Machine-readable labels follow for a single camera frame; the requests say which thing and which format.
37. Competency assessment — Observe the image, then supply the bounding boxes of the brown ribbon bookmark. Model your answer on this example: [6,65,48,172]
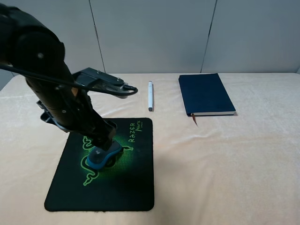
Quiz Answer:
[191,113,198,126]

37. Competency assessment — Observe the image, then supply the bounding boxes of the grey blue wireless mouse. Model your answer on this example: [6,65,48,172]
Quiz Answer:
[86,141,122,170]

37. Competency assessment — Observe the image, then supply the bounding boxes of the white marker pen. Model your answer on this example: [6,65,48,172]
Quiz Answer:
[148,81,154,112]

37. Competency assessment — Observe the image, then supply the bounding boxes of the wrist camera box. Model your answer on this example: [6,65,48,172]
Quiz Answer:
[72,67,129,98]

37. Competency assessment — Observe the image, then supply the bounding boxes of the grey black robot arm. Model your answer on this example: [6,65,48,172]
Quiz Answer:
[0,4,115,151]

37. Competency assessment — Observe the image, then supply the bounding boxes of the dark blue notebook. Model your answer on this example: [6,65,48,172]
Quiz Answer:
[179,74,236,116]

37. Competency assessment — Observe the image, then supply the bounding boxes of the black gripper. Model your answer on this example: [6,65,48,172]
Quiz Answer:
[25,78,116,151]

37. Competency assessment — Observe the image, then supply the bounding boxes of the black green Razer mouse pad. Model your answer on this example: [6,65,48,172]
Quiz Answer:
[44,118,154,211]

